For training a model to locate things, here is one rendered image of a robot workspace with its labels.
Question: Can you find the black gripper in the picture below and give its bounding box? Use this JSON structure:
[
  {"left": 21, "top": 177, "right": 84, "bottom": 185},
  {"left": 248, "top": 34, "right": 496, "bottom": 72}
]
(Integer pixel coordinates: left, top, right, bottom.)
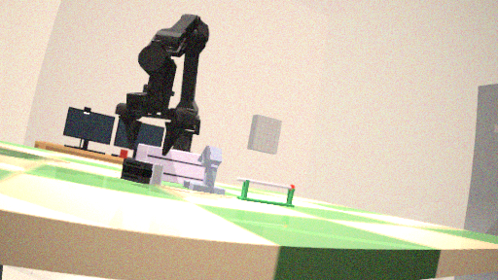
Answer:
[{"left": 115, "top": 80, "right": 196, "bottom": 157}]

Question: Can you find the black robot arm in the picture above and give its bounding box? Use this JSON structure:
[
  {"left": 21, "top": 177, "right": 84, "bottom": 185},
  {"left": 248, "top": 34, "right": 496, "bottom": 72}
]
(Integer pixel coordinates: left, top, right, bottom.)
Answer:
[{"left": 126, "top": 14, "right": 210, "bottom": 154}]

